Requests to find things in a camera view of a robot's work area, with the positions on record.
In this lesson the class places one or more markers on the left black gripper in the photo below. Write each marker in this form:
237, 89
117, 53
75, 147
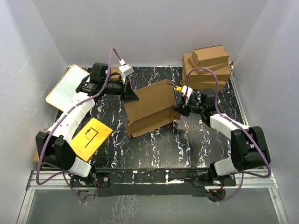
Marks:
128, 94

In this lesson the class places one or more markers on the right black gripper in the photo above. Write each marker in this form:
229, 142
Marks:
183, 110

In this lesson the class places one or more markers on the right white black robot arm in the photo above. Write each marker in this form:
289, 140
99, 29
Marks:
249, 149

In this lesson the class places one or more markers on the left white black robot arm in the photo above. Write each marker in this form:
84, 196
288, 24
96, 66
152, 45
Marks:
54, 145

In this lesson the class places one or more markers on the top small stacked cardboard box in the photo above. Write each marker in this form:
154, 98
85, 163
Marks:
209, 56

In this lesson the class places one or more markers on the yellow card with black drawing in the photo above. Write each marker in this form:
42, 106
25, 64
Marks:
88, 140

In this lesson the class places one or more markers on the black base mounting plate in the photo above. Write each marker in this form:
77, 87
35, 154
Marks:
152, 181

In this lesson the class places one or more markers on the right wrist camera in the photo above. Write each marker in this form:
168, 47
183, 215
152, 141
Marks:
186, 93

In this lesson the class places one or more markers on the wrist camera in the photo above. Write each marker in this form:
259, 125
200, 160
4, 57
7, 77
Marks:
186, 93
125, 69

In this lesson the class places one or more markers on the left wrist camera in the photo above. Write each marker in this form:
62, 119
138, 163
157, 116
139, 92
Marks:
125, 69

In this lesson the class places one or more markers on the white board with wooden frame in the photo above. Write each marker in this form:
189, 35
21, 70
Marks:
61, 95

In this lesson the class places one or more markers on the aluminium frame rail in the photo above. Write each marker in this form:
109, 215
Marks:
58, 182

